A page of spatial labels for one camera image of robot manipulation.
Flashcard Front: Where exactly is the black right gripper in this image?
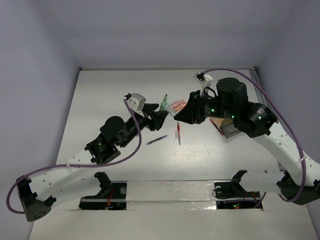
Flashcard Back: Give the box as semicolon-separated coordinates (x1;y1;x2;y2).
174;89;237;124

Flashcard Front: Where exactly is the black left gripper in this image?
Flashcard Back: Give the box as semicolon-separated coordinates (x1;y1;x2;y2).
119;104;168;148

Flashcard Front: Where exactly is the orange highlighter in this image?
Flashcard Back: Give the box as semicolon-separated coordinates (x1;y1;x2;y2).
173;102;187;112

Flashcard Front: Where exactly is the green correction tape pen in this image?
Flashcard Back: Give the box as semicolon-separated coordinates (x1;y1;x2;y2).
159;94;177;117

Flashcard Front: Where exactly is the pink highlighter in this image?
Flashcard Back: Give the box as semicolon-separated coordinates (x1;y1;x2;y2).
170;100;184;108

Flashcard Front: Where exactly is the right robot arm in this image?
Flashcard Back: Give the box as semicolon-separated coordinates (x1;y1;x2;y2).
174;77;320;205

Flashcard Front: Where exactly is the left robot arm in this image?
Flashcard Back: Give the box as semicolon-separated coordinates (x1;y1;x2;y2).
15;101;168;222

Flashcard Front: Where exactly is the stationery organizer box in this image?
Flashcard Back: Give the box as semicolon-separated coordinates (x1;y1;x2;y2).
216;118;241;139

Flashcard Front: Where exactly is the red gel pen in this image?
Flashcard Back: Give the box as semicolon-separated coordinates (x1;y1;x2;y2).
176;121;181;146

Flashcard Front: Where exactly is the blue ink refill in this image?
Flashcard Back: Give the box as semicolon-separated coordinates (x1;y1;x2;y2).
146;135;168;146

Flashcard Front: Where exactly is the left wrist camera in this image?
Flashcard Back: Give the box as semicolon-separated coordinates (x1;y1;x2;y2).
124;93;146;113

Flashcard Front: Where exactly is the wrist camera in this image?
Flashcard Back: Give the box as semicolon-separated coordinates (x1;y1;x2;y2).
124;93;146;113
194;72;213;87

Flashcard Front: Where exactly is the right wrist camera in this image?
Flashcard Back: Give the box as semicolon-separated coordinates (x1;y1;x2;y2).
194;72;213;87

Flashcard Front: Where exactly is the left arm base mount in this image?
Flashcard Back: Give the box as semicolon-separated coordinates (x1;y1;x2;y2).
81;172;127;201

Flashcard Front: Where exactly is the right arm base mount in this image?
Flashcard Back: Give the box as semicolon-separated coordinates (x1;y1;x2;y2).
212;170;249;200

